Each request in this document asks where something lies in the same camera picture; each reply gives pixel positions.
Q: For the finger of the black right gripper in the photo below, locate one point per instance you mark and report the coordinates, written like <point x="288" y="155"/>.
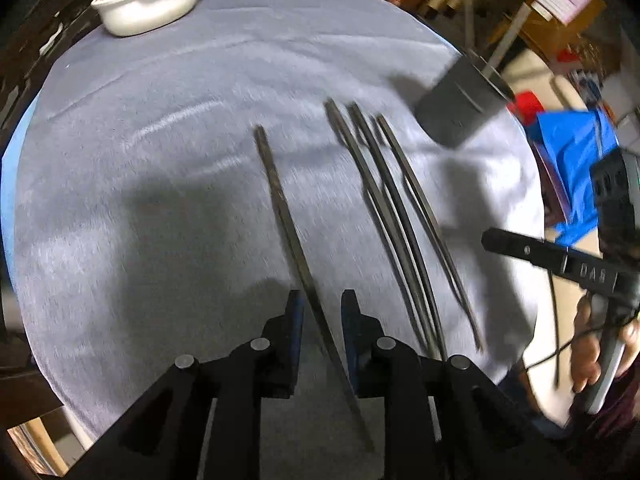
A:
<point x="539" y="253"/>

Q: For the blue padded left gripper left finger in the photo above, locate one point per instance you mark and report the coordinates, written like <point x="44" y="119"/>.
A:
<point x="202" y="419"/>

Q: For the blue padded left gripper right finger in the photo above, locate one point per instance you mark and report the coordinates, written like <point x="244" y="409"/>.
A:
<point x="442" y="419"/>

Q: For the person's right hand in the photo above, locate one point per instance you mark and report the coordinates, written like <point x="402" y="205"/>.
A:
<point x="585" y="351"/>

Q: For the blue jacket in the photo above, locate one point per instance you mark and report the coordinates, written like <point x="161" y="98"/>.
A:
<point x="574" y="141"/>

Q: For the red plastic stool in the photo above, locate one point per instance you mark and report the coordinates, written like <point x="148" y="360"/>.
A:
<point x="526" y="107"/>

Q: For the dark grey utensil holder cup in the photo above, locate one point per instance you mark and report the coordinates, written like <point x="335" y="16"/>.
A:
<point x="464" y="99"/>

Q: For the cream sofa chair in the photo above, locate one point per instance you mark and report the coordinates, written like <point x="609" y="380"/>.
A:
<point x="527" y="72"/>

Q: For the grey table cloth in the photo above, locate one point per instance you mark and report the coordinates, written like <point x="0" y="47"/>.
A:
<point x="144" y="226"/>

